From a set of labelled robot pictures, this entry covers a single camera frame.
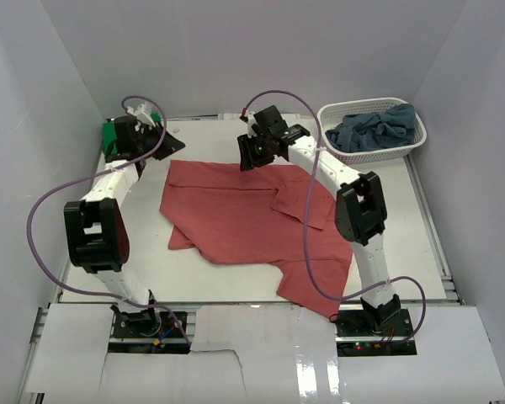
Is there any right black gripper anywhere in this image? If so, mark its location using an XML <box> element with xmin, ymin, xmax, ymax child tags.
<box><xmin>237</xmin><ymin>132</ymin><xmax>274</xmax><ymax>173</ymax></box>

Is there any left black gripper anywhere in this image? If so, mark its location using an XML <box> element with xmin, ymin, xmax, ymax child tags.
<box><xmin>136</xmin><ymin>121</ymin><xmax>185</xmax><ymax>161</ymax></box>

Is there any red t shirt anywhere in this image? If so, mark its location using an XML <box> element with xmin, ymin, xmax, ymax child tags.
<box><xmin>160</xmin><ymin>160</ymin><xmax>353</xmax><ymax>317</ymax></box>

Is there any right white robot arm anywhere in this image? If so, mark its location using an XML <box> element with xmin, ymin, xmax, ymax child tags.
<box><xmin>237</xmin><ymin>105</ymin><xmax>401</xmax><ymax>336</ymax></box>

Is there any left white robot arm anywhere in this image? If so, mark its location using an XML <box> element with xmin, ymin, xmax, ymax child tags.
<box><xmin>64</xmin><ymin>114</ymin><xmax>185</xmax><ymax>337</ymax></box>

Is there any folded green t shirt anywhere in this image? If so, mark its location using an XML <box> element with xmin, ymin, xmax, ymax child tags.
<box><xmin>101</xmin><ymin>120</ymin><xmax>117</xmax><ymax>162</ymax></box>

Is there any white plastic basket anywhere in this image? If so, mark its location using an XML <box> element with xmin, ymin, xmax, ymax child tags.
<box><xmin>316</xmin><ymin>97</ymin><xmax>428</xmax><ymax>165</ymax></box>

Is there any blue t shirt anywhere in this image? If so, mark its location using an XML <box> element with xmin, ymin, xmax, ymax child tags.
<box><xmin>325</xmin><ymin>104</ymin><xmax>416</xmax><ymax>153</ymax></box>

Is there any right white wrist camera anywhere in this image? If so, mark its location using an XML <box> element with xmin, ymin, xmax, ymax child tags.
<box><xmin>239</xmin><ymin>109</ymin><xmax>257</xmax><ymax>126</ymax></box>

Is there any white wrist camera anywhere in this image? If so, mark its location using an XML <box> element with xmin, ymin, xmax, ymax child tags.
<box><xmin>125</xmin><ymin>102</ymin><xmax>161</xmax><ymax>127</ymax></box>
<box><xmin>239</xmin><ymin>109</ymin><xmax>257</xmax><ymax>126</ymax></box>

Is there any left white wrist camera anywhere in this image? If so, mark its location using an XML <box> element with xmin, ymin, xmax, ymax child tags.
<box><xmin>125</xmin><ymin>102</ymin><xmax>161</xmax><ymax>127</ymax></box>

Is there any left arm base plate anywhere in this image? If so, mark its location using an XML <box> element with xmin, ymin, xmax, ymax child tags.
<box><xmin>108</xmin><ymin>311</ymin><xmax>191</xmax><ymax>354</ymax></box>

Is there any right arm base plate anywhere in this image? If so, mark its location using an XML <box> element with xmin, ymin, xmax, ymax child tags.
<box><xmin>329</xmin><ymin>309</ymin><xmax>417</xmax><ymax>358</ymax></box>

